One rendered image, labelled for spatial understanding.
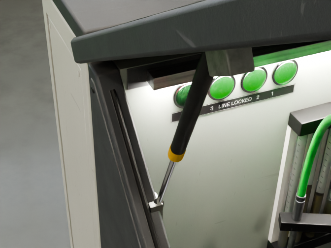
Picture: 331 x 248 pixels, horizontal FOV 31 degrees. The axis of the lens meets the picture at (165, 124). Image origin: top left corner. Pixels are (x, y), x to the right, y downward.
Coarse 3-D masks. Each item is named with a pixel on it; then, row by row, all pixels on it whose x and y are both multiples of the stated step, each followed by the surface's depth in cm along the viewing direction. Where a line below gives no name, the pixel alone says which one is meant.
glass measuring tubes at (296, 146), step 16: (304, 112) 106; (320, 112) 106; (288, 128) 108; (304, 128) 104; (288, 144) 109; (304, 144) 108; (320, 144) 110; (288, 160) 112; (304, 160) 114; (320, 160) 116; (288, 176) 115; (320, 176) 116; (288, 192) 115; (320, 192) 118; (288, 208) 117; (304, 208) 119; (320, 208) 122; (272, 224) 122; (272, 240) 125; (288, 240) 126; (304, 240) 126; (320, 240) 127
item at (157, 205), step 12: (204, 60) 52; (204, 72) 53; (192, 84) 56; (204, 84) 55; (192, 96) 57; (204, 96) 57; (192, 108) 59; (180, 120) 62; (192, 120) 61; (180, 132) 64; (192, 132) 64; (180, 144) 66; (168, 156) 70; (180, 156) 68; (168, 168) 73; (168, 180) 76; (156, 204) 83
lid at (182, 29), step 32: (224, 0) 39; (256, 0) 35; (288, 0) 32; (320, 0) 30; (96, 32) 72; (128, 32) 60; (160, 32) 51; (192, 32) 45; (224, 32) 40; (256, 32) 36; (288, 32) 33; (320, 32) 30; (224, 64) 47
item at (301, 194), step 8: (328, 120) 89; (320, 128) 94; (320, 136) 96; (312, 144) 98; (312, 152) 100; (312, 160) 101; (304, 168) 103; (304, 176) 104; (304, 184) 105; (304, 192) 107; (304, 200) 108
